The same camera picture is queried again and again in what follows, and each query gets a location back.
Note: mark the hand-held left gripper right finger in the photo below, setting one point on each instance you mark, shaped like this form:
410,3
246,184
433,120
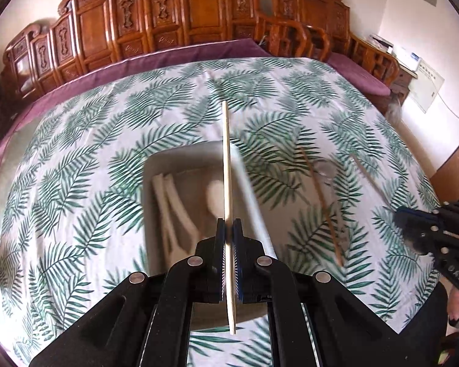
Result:
238,260

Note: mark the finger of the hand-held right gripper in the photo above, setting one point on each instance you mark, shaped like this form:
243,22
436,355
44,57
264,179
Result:
417,216
420,241

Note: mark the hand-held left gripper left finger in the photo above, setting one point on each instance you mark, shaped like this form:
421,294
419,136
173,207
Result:
220,244

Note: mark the cream plastic fork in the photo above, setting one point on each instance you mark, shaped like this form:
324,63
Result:
183,218

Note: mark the cream plastic spoon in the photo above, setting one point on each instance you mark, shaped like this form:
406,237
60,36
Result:
214,198
325,169

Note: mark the grey rectangular tray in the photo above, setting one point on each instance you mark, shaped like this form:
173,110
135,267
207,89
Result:
191,183

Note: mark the cream plastic knife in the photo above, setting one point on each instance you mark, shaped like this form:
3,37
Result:
162,206

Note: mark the brown wooden chopstick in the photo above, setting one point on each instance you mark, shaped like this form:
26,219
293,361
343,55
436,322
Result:
321,206
361,170

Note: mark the pale wooden chopstick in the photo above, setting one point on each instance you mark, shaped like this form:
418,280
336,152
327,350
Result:
226,160

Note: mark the person's black clothing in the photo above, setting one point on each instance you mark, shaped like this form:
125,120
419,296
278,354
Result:
424,325

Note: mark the purple seat cushion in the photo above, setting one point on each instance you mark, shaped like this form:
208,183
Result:
359,72

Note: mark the white box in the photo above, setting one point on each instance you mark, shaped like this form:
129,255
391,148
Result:
380,42
405,57

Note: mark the leaf print tablecloth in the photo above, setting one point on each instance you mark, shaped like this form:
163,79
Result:
80,160

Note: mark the purple table cloth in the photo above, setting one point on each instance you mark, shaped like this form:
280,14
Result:
99,76

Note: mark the wooden armchair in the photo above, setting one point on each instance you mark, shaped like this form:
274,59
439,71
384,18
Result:
290,38

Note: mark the carved wooden seat back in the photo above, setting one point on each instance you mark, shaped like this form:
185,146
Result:
313,0

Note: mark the carved wooden long bench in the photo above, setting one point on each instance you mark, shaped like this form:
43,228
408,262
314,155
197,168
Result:
137,19

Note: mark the white wall poster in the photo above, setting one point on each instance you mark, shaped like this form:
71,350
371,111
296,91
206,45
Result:
426,86

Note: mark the wooden bench frame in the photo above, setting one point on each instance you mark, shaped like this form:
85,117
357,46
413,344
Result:
378,57

